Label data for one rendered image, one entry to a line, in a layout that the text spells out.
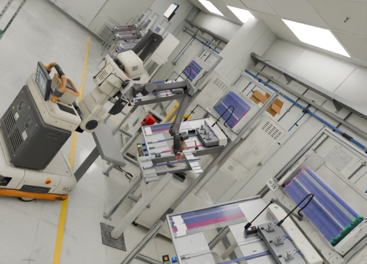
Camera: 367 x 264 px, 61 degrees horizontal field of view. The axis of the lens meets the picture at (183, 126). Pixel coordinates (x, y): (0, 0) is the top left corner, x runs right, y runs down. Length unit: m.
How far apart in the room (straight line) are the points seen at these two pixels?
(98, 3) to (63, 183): 9.05
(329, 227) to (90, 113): 1.84
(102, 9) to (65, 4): 1.13
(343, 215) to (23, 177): 2.10
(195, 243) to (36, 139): 1.27
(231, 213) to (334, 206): 0.67
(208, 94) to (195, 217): 2.44
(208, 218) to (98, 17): 9.71
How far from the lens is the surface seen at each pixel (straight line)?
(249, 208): 2.33
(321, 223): 2.03
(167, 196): 3.14
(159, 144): 3.10
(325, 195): 2.08
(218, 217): 2.23
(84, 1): 11.27
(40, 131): 2.32
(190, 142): 3.10
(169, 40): 7.38
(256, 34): 6.33
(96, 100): 2.57
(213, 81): 4.31
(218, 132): 3.09
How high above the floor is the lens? 1.67
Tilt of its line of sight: 11 degrees down
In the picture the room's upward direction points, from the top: 41 degrees clockwise
